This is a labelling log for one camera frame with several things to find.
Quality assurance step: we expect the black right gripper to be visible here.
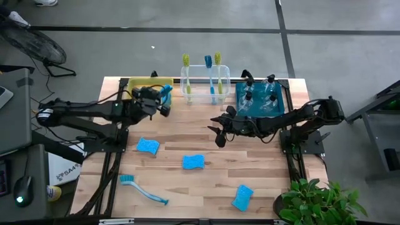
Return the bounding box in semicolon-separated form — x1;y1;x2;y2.
207;105;260;148

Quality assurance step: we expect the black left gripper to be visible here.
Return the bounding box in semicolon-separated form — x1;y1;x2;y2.
123;99;172;121

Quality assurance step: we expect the green bristle dish brush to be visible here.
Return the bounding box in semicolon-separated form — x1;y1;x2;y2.
182;52;193;96

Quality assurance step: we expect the blue bristle dish brush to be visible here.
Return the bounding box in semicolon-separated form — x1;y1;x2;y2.
204;54;217;96
119;174;170;206

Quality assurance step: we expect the yellow-green toothbrush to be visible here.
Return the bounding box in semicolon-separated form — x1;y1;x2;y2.
214;51;224;96

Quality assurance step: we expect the clear plastic bin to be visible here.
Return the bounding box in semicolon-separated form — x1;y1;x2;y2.
180;64;231;106

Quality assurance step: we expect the yellow plastic bin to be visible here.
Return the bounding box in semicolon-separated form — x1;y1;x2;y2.
126;77;174;109

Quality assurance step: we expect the blue plastic bin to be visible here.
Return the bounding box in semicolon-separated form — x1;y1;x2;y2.
234;81;286;118

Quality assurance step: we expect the black plant pot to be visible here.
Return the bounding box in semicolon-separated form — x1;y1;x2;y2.
272;196;284;219

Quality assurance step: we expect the white cardboard box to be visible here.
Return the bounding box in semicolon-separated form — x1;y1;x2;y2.
46;142;84;187

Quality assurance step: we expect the green leafy plant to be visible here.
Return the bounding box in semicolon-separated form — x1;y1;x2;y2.
277;177;369;225

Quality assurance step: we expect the person's yellow shoe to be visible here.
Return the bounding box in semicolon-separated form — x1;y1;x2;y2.
46;185;63;203

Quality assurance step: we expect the black floor fan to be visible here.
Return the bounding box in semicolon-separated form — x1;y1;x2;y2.
0;21;78;78

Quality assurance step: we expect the grey desk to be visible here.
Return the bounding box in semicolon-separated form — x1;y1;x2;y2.
0;67;51;221

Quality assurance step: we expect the black metal cart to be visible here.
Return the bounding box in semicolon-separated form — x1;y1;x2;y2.
344;79;400;182

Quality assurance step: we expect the person's white shoe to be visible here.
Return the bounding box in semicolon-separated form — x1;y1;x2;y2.
33;0;59;8
0;6;31;28

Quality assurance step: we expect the black computer mouse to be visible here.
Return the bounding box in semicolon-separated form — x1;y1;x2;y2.
12;175;34;208

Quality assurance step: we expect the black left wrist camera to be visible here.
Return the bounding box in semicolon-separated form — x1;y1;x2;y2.
131;86;162;101

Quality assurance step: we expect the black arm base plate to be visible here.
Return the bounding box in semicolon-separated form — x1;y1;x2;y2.
81;127;129;154
279;129;326;156

